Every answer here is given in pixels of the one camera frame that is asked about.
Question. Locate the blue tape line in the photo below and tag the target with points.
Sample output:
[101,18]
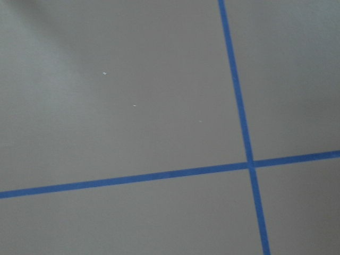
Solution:
[244,129]
[168,174]

